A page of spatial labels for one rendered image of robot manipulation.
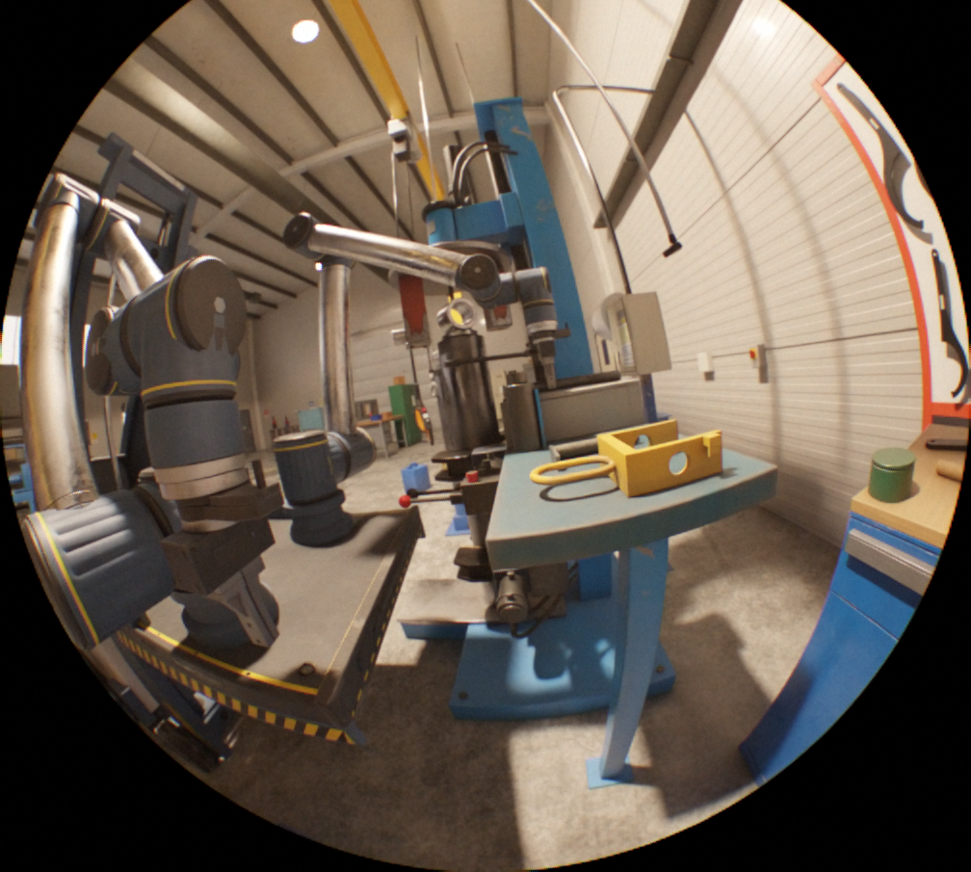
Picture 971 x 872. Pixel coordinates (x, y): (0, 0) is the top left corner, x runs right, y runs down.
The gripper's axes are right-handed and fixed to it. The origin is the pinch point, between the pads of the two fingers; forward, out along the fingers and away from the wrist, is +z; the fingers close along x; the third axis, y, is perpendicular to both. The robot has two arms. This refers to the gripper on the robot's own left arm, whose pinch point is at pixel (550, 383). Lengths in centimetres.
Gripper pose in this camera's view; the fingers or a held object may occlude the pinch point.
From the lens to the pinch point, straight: 103.7
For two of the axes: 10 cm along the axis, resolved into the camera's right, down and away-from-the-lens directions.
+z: 1.5, 9.9, -0.1
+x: -1.1, 0.1, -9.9
